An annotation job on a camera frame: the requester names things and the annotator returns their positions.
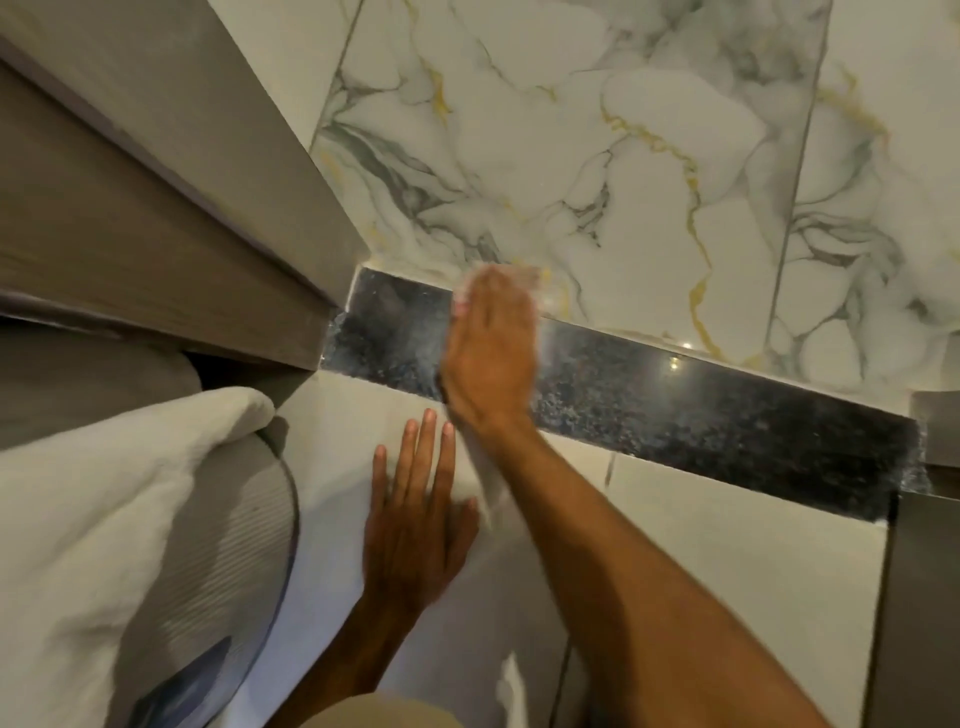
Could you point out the person's right forearm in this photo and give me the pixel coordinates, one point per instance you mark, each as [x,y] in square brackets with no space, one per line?
[637,600]

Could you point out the white folded towel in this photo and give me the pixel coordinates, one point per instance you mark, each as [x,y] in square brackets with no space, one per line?
[82,540]

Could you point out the person's right hand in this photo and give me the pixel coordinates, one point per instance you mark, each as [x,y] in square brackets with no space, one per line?
[491,352]

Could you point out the person's beige trousers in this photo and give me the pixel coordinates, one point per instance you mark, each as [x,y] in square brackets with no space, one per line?
[375,714]

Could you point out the grey wooden door jamb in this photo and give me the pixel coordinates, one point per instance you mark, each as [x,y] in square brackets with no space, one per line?
[919,600]
[165,187]

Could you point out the person's left hand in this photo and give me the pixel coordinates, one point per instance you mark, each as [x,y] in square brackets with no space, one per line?
[412,540]

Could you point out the blue round bucket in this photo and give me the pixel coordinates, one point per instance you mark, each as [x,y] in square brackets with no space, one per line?
[217,555]

